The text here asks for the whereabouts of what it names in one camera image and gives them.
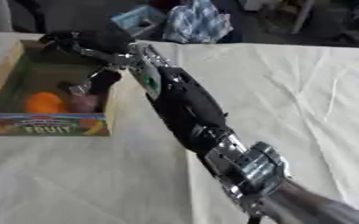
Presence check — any orange toy fruit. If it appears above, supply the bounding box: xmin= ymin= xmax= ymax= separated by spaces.
xmin=21 ymin=92 xmax=69 ymax=115

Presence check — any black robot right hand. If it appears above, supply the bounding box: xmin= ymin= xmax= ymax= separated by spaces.
xmin=37 ymin=28 xmax=138 ymax=97

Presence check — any white chair leg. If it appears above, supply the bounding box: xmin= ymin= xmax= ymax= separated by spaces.
xmin=290 ymin=0 xmax=318 ymax=35

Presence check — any tan cardboard fruit box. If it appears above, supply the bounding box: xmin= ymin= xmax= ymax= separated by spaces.
xmin=0 ymin=38 xmax=118 ymax=137

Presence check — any light blue box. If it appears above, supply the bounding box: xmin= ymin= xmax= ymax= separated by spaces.
xmin=109 ymin=4 xmax=169 ymax=39

